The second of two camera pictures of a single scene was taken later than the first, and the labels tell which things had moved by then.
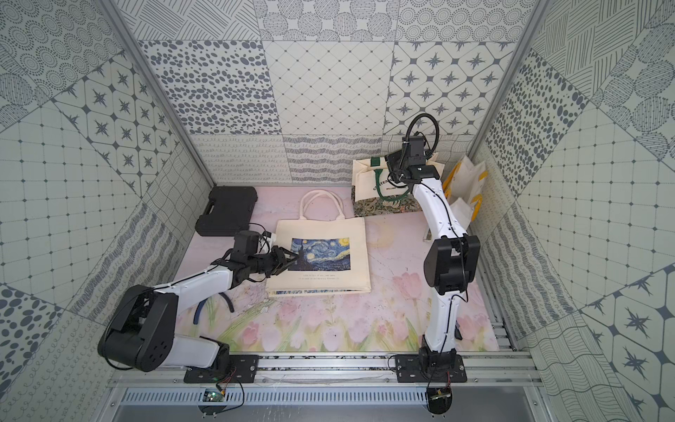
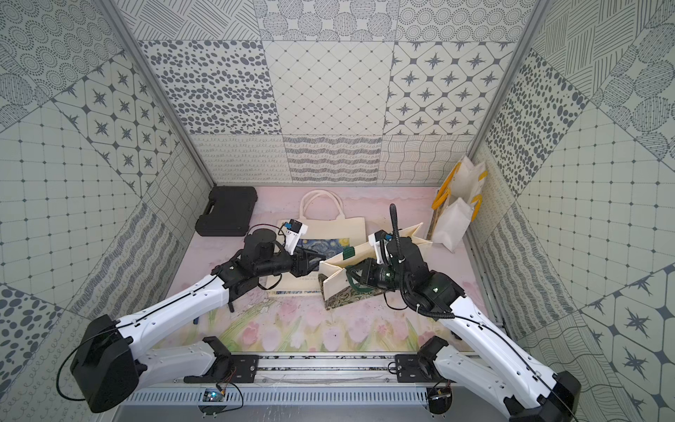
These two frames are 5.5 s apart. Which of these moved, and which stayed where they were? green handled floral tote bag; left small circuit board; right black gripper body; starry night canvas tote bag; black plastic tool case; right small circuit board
Moved: right black gripper body; green handled floral tote bag
Stayed: black plastic tool case; starry night canvas tote bag; left small circuit board; right small circuit board
